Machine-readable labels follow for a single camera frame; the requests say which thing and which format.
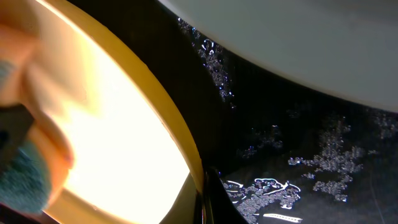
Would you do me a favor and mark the yellow plate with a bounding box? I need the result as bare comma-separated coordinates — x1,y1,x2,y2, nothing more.
0,0,205,224

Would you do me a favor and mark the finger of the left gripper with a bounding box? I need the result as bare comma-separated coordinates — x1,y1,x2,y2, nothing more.
1,105,34,165

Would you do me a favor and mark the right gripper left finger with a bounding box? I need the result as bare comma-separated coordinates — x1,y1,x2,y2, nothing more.
160,174,201,224

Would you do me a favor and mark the pale green plate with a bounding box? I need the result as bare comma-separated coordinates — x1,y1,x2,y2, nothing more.
162,0,397,112

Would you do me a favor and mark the green yellow sponge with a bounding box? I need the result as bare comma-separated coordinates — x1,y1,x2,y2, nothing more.
0,58,52,215

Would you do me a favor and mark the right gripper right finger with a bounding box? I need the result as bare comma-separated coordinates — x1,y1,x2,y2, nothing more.
203,167,247,224

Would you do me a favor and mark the round black tray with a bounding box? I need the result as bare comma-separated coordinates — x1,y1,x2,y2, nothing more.
1,1,397,223

